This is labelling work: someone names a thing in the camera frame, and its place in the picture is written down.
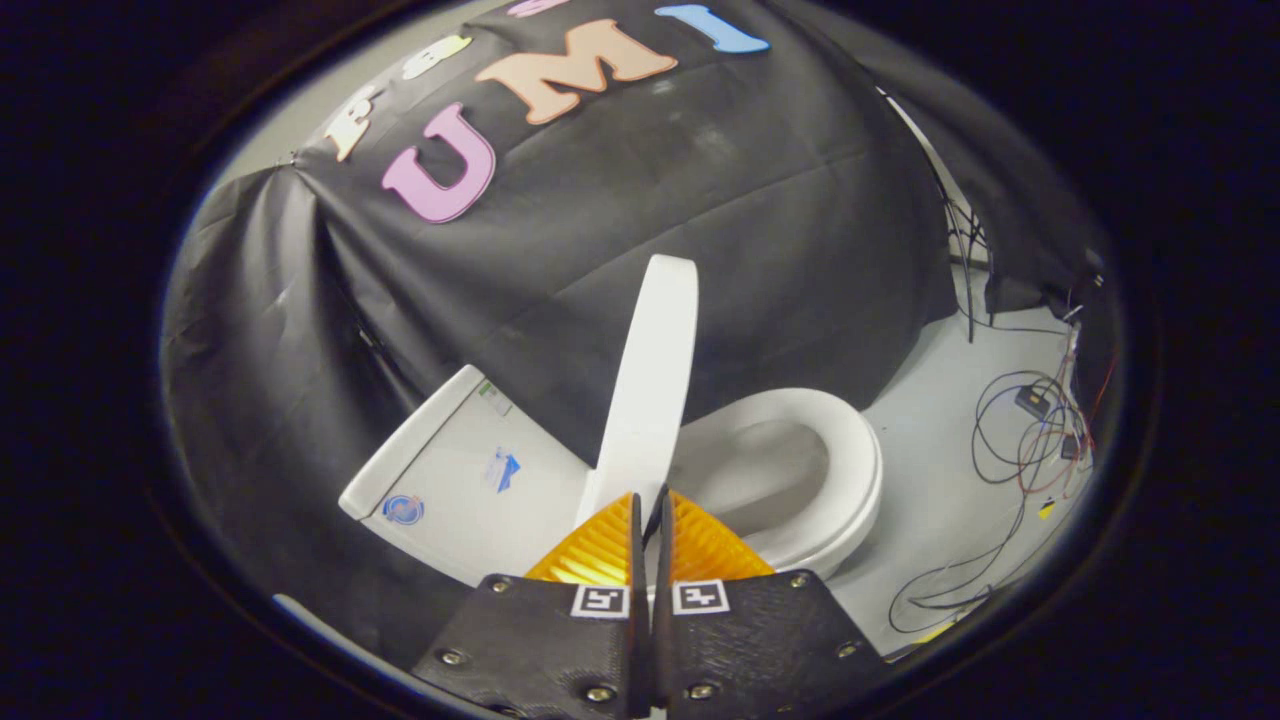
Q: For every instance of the yellow black hazard tape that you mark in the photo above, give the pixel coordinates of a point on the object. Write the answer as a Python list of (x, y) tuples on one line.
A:
[(925, 634)]

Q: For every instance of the black light stand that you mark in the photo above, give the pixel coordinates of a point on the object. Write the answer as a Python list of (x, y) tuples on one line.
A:
[(962, 250)]

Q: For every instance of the white toilet seat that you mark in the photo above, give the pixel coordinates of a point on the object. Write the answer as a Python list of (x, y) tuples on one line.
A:
[(850, 440)]

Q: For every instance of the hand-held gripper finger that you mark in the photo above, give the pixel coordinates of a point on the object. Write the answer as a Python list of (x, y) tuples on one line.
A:
[(662, 600), (637, 600)]

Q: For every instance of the black power adapter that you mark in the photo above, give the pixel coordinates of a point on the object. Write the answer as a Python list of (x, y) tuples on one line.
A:
[(1070, 447), (1031, 401)]

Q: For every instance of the black backdrop cloth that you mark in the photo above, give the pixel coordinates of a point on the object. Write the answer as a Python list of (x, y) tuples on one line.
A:
[(700, 220)]

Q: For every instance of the white toilet bowl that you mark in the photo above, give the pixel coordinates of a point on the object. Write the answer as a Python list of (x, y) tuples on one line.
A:
[(850, 545)]

